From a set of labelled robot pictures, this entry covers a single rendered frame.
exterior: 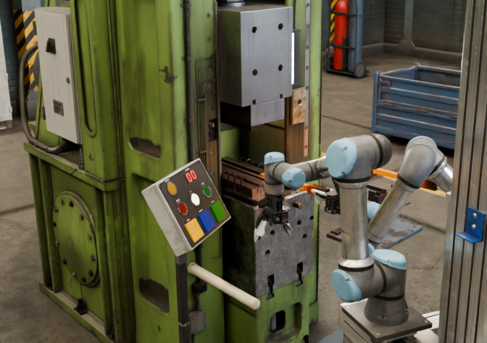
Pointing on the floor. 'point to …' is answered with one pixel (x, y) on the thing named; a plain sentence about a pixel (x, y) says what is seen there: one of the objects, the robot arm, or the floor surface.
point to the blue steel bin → (417, 104)
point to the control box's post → (182, 297)
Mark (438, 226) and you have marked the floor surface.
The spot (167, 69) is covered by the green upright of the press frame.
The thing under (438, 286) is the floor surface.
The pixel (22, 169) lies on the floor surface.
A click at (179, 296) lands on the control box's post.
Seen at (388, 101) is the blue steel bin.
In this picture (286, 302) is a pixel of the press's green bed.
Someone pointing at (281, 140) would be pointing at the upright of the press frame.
